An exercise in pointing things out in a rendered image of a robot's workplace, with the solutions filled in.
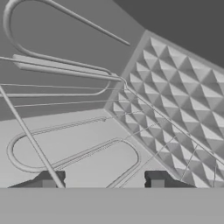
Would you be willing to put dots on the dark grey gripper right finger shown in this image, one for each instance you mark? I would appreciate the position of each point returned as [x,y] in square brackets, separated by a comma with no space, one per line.
[159,178]

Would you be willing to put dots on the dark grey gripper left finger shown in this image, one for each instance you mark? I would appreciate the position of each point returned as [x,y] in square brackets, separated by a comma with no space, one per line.
[40,179]

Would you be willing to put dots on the grey toaster oven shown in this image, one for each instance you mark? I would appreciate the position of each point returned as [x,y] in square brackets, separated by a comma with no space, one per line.
[178,78]

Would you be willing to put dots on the grey looped heating element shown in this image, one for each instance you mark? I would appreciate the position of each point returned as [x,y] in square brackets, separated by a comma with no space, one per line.
[135,159]
[8,17]

